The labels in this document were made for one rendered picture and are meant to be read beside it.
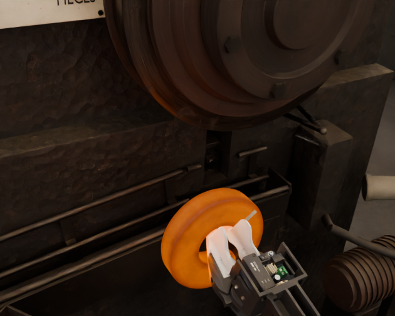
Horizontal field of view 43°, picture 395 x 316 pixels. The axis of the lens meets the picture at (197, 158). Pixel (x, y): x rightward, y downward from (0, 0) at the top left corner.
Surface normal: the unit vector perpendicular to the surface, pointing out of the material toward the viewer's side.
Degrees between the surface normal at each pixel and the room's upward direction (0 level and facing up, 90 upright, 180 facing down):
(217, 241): 90
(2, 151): 0
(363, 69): 0
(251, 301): 90
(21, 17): 90
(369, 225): 0
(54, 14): 90
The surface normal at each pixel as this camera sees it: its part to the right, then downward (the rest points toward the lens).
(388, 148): 0.05, -0.84
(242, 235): -0.83, 0.22
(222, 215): 0.49, 0.46
